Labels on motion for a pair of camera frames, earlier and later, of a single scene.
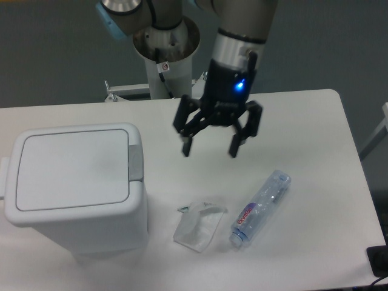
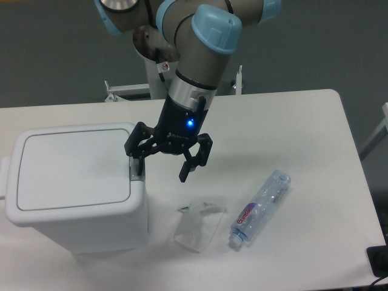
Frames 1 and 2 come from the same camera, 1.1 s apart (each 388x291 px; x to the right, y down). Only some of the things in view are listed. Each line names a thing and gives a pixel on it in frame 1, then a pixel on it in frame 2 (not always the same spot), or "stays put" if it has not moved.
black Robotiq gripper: [228, 90] -> [177, 130]
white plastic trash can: [83, 185] stays put
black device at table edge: [377, 257] stays put
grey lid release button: [136, 163] stays put
